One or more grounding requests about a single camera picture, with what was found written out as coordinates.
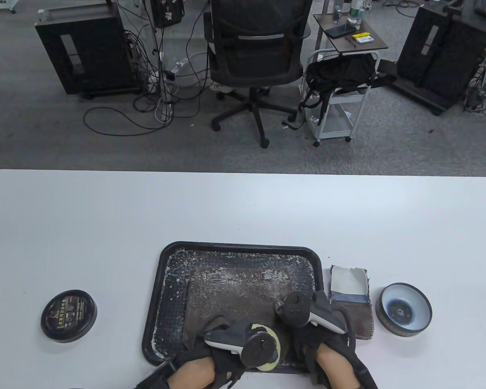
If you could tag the person's left hand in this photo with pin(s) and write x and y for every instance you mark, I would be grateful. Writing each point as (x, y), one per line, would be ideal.
(222, 360)

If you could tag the person's right hand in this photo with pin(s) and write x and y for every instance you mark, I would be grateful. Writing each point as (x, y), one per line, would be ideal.
(308, 340)

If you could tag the yellow round sponge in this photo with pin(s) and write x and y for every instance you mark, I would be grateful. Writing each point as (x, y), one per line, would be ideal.
(277, 344)

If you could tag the grey polishing cloth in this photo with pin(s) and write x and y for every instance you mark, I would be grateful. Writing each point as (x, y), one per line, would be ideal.
(350, 316)

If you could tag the brown leather bag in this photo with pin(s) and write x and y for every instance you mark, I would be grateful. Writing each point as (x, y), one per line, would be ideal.
(235, 296)

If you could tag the black leather care cream tin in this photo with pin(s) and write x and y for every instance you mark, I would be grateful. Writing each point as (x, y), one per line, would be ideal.
(405, 310)

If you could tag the black labelled tin lid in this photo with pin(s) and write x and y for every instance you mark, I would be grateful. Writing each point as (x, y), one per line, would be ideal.
(69, 316)

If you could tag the person's left forearm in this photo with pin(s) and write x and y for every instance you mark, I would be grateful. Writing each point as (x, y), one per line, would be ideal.
(190, 375)

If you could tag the black forearm sensor box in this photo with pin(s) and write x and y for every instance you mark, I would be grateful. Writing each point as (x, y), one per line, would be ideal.
(154, 375)

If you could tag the person's right forearm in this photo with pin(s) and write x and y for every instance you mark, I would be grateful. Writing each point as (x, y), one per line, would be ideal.
(336, 368)

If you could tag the black hanging bag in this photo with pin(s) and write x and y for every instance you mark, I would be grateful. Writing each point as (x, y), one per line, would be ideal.
(168, 14)

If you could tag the right black white controller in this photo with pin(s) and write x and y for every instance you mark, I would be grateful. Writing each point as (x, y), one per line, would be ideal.
(295, 310)

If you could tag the black white controller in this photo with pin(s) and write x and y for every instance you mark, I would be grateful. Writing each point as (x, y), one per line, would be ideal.
(295, 310)
(259, 346)

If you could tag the left black white controller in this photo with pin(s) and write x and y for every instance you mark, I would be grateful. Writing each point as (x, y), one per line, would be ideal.
(259, 346)

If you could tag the black plastic tray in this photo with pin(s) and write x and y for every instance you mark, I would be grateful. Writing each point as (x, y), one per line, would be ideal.
(170, 291)

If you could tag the white rolling cart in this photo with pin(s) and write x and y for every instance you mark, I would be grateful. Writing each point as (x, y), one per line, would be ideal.
(336, 121)

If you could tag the white power strip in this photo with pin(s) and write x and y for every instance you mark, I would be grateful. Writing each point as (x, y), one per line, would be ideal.
(164, 111)
(181, 66)

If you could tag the black backpack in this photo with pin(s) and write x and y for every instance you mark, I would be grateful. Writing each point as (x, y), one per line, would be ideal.
(340, 73)

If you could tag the black office chair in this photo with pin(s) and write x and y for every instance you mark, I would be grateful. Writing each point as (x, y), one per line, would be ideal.
(255, 60)

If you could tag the small brown side table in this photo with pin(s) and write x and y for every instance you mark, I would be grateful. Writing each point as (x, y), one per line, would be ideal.
(368, 46)

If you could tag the yellow box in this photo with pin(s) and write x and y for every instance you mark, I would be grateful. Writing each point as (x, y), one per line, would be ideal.
(363, 38)

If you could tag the black computer tower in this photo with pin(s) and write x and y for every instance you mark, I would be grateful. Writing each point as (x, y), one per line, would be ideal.
(441, 60)
(93, 52)

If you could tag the black tablet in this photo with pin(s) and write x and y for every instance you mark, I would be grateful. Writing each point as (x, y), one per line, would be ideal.
(340, 31)

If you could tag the white desk leg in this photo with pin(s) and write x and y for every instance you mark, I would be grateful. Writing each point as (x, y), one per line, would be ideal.
(156, 40)

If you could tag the green label bottle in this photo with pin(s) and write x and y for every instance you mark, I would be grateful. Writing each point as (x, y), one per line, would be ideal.
(355, 16)

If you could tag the white trolley base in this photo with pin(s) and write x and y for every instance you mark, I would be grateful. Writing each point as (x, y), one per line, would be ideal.
(2, 4)

